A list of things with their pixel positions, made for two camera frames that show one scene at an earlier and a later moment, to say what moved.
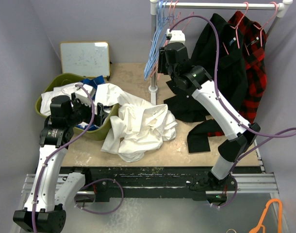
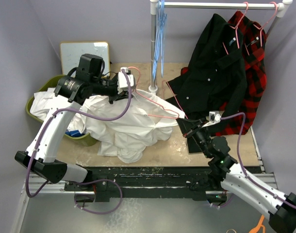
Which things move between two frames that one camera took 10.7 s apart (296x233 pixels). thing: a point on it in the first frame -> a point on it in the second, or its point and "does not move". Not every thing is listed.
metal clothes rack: x=282 y=7 does not move
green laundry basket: x=68 y=79 -> x=87 y=140
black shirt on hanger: x=219 y=50 does not move
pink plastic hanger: x=174 y=19 -> x=158 y=104
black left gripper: x=76 y=103 -> x=116 y=96
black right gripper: x=162 y=66 -> x=186 y=125
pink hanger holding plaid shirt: x=261 y=29 does not move
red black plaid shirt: x=254 y=36 does not move
